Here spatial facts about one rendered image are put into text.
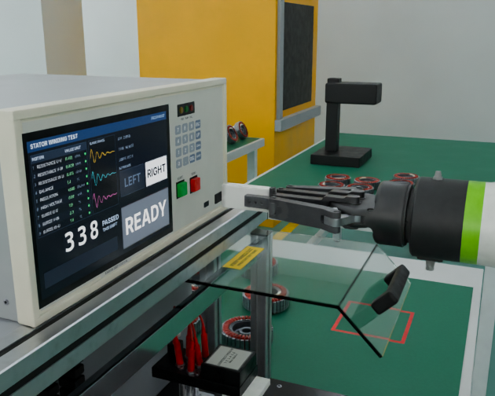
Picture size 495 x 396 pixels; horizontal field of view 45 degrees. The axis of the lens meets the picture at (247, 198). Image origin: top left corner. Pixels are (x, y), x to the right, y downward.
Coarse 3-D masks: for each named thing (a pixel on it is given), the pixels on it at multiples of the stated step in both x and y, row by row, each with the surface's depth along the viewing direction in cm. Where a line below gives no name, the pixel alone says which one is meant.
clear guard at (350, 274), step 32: (224, 256) 88; (256, 256) 88; (288, 256) 88; (320, 256) 88; (352, 256) 88; (384, 256) 93; (224, 288) 78; (256, 288) 77; (288, 288) 77; (320, 288) 77; (352, 288) 78; (384, 288) 85; (352, 320) 72; (384, 320) 78
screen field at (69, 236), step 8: (88, 224) 62; (96, 224) 64; (72, 232) 60; (80, 232) 61; (88, 232) 63; (96, 232) 64; (64, 240) 59; (72, 240) 60; (80, 240) 61; (88, 240) 63; (64, 248) 59; (72, 248) 60
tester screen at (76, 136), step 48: (48, 144) 56; (96, 144) 62; (144, 144) 71; (48, 192) 56; (96, 192) 63; (144, 192) 72; (48, 240) 57; (96, 240) 64; (144, 240) 73; (48, 288) 58
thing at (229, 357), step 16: (224, 352) 90; (240, 352) 90; (160, 368) 90; (176, 368) 90; (208, 368) 86; (224, 368) 86; (240, 368) 85; (256, 368) 91; (192, 384) 88; (208, 384) 87; (224, 384) 86; (240, 384) 85; (256, 384) 89
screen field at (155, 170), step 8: (152, 160) 73; (160, 160) 75; (128, 168) 68; (136, 168) 70; (144, 168) 71; (152, 168) 73; (160, 168) 75; (120, 176) 67; (128, 176) 68; (136, 176) 70; (144, 176) 71; (152, 176) 73; (160, 176) 75; (120, 184) 67; (128, 184) 69; (136, 184) 70; (144, 184) 72; (128, 192) 69
